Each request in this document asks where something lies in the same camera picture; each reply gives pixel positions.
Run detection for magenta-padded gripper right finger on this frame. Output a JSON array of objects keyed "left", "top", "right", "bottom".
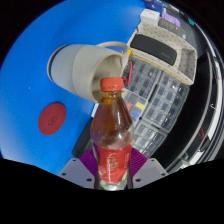
[{"left": 126, "top": 147, "right": 169, "bottom": 190}]

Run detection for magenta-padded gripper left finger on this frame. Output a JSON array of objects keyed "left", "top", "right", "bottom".
[{"left": 57, "top": 147, "right": 100, "bottom": 190}]

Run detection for clear red-capped drink bottle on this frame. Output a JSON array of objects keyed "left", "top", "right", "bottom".
[{"left": 89, "top": 77, "right": 135, "bottom": 191}]

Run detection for grey small-parts drawer cabinet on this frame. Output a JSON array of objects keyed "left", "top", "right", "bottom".
[
  {"left": 146, "top": 73, "right": 191, "bottom": 133},
  {"left": 121, "top": 58, "right": 163, "bottom": 101},
  {"left": 132, "top": 122, "right": 168, "bottom": 158}
]

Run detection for flat black case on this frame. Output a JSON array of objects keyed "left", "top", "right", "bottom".
[{"left": 71, "top": 116, "right": 95, "bottom": 160}]

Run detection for flat round red coaster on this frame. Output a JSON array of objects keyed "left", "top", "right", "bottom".
[{"left": 37, "top": 102, "right": 67, "bottom": 136}]

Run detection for dark grey overhead shelf unit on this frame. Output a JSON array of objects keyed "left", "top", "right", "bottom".
[{"left": 159, "top": 31, "right": 224, "bottom": 173}]

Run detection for black box with white label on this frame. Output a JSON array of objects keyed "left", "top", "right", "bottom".
[{"left": 90, "top": 101, "right": 101, "bottom": 119}]

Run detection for red and yellow test leads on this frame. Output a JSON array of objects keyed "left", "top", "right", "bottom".
[{"left": 120, "top": 48, "right": 134, "bottom": 87}]

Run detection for beige ceramic mug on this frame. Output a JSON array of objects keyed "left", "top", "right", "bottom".
[{"left": 46, "top": 40, "right": 129, "bottom": 104}]

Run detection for beige pegboard tray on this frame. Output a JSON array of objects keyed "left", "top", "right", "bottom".
[{"left": 127, "top": 21, "right": 198, "bottom": 87}]

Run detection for black oblong speaker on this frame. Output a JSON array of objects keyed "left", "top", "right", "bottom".
[{"left": 129, "top": 33, "right": 178, "bottom": 67}]

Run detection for dark grey carton box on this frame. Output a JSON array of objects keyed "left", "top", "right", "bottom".
[{"left": 157, "top": 18, "right": 187, "bottom": 40}]

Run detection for purple plastic bag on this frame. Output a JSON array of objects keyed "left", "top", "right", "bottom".
[{"left": 161, "top": 11, "right": 182, "bottom": 28}]

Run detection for white carton box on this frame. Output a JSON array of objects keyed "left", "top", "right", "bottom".
[{"left": 139, "top": 8, "right": 162, "bottom": 27}]

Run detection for blue box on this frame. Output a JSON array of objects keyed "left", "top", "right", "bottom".
[{"left": 143, "top": 0, "right": 165, "bottom": 11}]

